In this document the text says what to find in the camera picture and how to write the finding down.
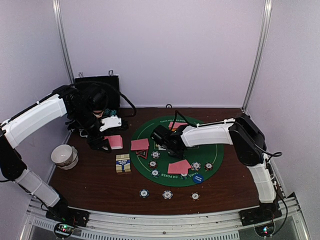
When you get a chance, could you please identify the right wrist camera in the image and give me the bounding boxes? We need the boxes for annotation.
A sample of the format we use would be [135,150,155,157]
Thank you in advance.
[150,125,172,148]

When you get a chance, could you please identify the white ceramic bowl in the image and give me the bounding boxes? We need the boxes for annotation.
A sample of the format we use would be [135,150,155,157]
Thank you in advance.
[51,144,73,164]

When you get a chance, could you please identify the blue white chip stack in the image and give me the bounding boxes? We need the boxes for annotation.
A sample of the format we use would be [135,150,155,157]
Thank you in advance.
[162,190,173,200]

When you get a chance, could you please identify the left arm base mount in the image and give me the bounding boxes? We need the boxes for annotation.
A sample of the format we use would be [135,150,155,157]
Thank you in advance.
[45,208,90,227]

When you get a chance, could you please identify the dealt red card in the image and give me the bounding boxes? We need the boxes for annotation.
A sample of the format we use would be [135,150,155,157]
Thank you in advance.
[168,121,187,129]
[130,138,150,151]
[134,143,149,151]
[167,161,191,174]
[175,159,192,174]

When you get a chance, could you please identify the black poker case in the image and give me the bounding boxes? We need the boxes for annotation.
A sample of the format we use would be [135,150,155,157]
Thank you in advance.
[70,77,120,135]

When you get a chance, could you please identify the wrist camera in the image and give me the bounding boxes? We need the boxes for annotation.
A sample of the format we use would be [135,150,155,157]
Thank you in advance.
[150,125,172,148]
[99,116,122,132]

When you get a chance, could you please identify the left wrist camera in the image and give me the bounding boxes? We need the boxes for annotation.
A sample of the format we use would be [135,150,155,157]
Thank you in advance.
[99,116,122,132]

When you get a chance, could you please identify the scalloped white bowl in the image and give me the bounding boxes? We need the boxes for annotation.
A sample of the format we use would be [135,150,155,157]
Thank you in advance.
[55,146,79,170]

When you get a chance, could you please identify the round green poker mat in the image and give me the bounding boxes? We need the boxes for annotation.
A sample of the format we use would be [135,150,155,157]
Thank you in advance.
[129,115,224,187]

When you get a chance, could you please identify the teal chips in case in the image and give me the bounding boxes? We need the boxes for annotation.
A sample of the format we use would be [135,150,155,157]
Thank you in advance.
[103,108,118,116]

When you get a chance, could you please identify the triangular all-in marker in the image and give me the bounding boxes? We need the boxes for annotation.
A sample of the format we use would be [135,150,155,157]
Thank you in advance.
[135,149,148,160]

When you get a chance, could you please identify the red black chip stack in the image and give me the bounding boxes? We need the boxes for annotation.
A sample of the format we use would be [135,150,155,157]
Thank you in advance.
[190,192,201,201]

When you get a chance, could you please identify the aluminium front rail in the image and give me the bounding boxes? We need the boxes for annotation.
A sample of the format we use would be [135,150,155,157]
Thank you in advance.
[19,192,313,240]

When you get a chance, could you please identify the card deck in case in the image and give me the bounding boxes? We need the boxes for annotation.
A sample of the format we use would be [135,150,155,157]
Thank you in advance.
[93,111,104,118]

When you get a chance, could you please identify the gold card box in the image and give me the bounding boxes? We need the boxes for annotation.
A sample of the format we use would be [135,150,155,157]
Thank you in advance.
[115,153,131,173]

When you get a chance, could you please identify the green chip stack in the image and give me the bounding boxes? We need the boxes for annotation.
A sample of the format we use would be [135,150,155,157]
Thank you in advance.
[139,189,150,198]

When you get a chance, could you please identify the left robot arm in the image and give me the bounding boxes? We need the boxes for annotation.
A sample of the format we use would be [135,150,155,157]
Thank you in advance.
[0,81,122,222]

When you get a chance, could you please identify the red-backed card deck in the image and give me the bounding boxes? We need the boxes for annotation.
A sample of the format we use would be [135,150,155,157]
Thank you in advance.
[104,135,123,150]

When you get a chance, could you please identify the green chip mat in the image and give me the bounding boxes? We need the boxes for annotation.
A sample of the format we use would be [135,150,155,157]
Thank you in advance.
[150,169,161,178]
[180,173,188,180]

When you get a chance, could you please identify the blue small blind button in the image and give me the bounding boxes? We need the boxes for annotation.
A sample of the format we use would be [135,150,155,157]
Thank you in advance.
[192,174,205,184]

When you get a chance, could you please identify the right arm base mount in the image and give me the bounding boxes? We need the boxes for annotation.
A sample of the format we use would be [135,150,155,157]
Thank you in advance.
[239,207,283,226]

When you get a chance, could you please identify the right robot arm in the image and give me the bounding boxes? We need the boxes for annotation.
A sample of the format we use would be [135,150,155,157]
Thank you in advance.
[152,113,283,221]

